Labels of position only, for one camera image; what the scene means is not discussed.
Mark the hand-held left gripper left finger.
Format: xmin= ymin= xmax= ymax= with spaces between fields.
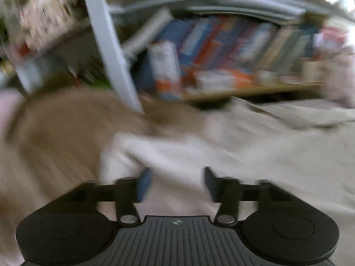
xmin=67 ymin=168 xmax=154 ymax=225

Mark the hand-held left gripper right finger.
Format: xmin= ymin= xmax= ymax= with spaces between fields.
xmin=204 ymin=167 xmax=293 ymax=225

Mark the cream white garment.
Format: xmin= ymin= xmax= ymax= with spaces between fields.
xmin=98 ymin=96 xmax=355 ymax=266

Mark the wooden bookshelf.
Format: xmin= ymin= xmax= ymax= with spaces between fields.
xmin=105 ymin=0 xmax=355 ymax=103

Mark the flat orange white box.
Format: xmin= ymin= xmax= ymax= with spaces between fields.
xmin=194 ymin=69 xmax=256 ymax=93

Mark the tall orange white box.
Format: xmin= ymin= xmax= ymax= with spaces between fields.
xmin=148 ymin=41 xmax=183 ymax=102

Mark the row of colourful books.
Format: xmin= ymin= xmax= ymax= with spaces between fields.
xmin=122 ymin=8 xmax=319 ymax=75

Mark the small beige box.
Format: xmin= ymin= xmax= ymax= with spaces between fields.
xmin=302 ymin=60 xmax=323 ymax=83

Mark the pink plush toy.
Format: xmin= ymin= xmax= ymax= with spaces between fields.
xmin=322 ymin=53 xmax=355 ymax=108

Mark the red white packet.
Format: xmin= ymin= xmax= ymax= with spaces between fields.
xmin=315 ymin=27 xmax=348 ymax=54

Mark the floral patterned cloth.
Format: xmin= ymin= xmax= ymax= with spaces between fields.
xmin=19 ymin=0 xmax=81 ymax=52

